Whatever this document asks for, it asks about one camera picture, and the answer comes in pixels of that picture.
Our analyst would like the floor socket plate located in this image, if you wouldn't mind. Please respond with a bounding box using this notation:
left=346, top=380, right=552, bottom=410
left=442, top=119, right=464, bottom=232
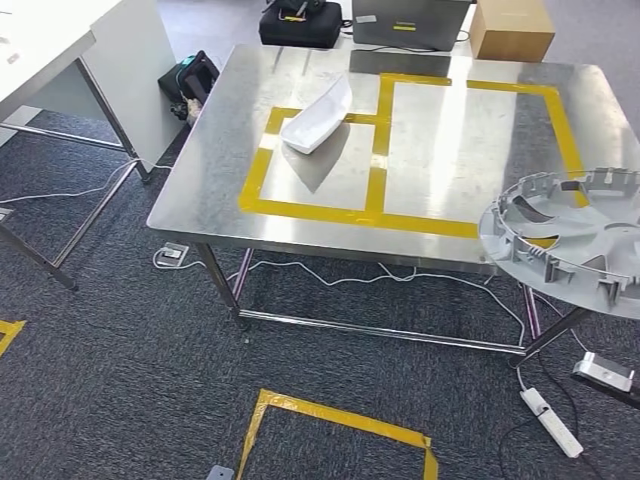
left=153, top=242, right=191, bottom=269

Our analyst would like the grey laptop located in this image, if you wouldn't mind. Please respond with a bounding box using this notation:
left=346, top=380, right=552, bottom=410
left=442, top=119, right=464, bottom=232
left=350, top=0, right=473, bottom=54

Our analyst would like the black carrying case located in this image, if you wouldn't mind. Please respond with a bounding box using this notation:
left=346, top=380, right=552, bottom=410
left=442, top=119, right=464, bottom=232
left=258, top=0, right=344, bottom=51

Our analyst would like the white power strip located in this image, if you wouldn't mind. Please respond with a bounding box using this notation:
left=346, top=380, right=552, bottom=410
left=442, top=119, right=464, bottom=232
left=518, top=386, right=585, bottom=460

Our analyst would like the white plastic part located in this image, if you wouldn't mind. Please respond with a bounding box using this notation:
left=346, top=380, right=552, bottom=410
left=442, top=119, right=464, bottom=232
left=278, top=72, right=353, bottom=156

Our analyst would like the grey plastic wheel hubcap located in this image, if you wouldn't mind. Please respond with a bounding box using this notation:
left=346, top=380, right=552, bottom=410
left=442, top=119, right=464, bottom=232
left=478, top=167, right=640, bottom=323

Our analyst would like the black bag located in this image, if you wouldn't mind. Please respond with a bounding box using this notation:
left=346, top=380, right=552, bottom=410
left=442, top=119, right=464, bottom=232
left=158, top=50, right=221, bottom=128

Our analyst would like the stainless steel workbench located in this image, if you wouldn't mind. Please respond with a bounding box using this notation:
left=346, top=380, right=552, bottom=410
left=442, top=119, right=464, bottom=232
left=146, top=44, right=640, bottom=369

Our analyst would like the long white floor cable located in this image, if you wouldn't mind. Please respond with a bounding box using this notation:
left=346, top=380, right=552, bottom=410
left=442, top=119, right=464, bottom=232
left=152, top=248, right=528, bottom=392

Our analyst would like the black handheld controller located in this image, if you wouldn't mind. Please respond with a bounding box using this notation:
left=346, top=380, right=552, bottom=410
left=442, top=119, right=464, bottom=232
left=269, top=0, right=328, bottom=22

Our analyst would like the thin white cable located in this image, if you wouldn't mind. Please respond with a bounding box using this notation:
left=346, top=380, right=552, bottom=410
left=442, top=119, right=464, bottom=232
left=0, top=157, right=174, bottom=205

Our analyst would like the white desk with metal legs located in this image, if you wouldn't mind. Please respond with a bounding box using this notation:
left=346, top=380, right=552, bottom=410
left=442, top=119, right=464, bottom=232
left=0, top=0, right=187, bottom=293

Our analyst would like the brown cardboard box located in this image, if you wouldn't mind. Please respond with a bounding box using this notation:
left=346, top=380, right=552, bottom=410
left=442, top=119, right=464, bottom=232
left=469, top=0, right=556, bottom=64

